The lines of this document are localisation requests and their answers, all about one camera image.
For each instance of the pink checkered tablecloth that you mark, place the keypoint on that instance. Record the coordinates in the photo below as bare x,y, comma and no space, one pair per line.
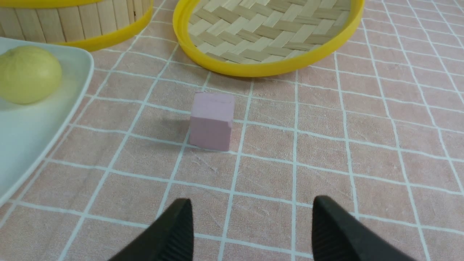
377,125

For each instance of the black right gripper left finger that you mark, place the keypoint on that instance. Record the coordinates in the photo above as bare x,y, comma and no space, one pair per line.
169,238

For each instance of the white square plate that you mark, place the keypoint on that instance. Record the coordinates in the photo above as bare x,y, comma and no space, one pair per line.
28,132

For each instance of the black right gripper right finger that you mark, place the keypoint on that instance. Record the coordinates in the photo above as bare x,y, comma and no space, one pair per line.
338,236

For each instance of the yellow steamed bun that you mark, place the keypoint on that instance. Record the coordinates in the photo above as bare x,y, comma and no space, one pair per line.
28,74

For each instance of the bamboo steamer basket yellow rim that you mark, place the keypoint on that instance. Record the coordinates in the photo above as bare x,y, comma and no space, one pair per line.
87,24

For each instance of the pink cube block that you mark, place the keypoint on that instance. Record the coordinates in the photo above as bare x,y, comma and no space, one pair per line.
211,121

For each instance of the woven bamboo steamer lid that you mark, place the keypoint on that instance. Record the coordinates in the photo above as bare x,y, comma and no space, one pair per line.
255,38

